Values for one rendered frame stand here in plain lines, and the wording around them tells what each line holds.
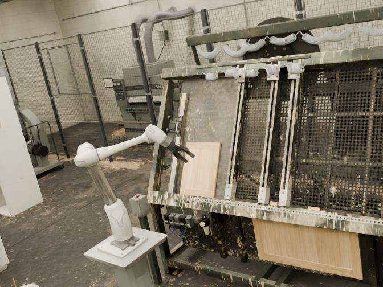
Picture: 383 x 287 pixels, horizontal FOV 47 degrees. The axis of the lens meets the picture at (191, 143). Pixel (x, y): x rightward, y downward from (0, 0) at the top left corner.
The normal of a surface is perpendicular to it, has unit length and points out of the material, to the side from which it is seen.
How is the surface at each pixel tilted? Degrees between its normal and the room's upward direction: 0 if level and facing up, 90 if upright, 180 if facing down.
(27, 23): 90
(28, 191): 90
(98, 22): 90
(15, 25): 90
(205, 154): 60
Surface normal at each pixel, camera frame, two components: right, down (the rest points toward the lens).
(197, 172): -0.59, -0.18
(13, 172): 0.77, 0.04
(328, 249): -0.58, 0.33
